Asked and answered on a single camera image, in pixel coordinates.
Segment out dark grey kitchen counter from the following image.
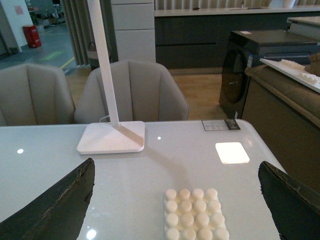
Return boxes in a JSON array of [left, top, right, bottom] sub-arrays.
[[154, 6, 320, 69]]

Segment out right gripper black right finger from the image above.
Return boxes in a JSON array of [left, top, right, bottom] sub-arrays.
[[258, 161, 320, 240]]

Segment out olive green sofa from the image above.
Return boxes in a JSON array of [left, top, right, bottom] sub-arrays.
[[242, 65, 320, 192]]

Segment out beige chair far left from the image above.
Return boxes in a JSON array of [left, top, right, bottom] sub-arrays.
[[0, 63, 75, 127]]

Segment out white desk lamp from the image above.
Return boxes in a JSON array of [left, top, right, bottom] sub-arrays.
[[77, 0, 145, 155]]

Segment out black label card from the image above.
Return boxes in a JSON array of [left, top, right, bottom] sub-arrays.
[[202, 119, 241, 131]]

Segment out beige chair near lamp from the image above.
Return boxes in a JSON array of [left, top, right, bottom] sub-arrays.
[[74, 60, 189, 124]]

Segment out white board with blocks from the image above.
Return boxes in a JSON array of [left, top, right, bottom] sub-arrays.
[[260, 58, 320, 93]]

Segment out beige pleated curtain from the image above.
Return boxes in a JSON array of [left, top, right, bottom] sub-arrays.
[[61, 0, 119, 65]]

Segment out white studded base plate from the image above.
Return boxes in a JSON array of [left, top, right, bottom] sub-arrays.
[[164, 188, 230, 240]]

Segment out woven basket with handles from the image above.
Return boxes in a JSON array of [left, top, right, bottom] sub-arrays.
[[87, 41, 112, 61]]

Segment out white tall cabinet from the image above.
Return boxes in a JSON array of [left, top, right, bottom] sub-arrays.
[[111, 0, 156, 62]]

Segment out black washing machine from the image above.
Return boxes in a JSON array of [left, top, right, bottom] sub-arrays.
[[219, 29, 320, 119]]

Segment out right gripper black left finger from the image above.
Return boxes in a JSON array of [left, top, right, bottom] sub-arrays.
[[0, 158, 95, 240]]

